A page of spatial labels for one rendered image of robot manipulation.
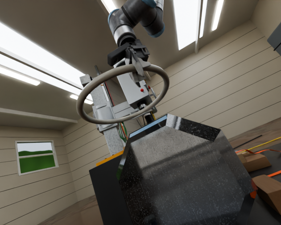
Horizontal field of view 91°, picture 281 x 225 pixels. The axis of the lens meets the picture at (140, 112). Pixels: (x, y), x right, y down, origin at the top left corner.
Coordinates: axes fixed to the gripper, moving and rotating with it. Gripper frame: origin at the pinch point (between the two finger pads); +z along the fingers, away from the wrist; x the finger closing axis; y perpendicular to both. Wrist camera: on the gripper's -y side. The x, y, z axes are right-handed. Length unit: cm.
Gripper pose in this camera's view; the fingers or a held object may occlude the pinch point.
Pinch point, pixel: (138, 79)
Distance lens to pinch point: 52.0
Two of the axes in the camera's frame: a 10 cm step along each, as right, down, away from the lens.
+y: 9.1, -2.2, 3.5
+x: -2.2, 4.6, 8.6
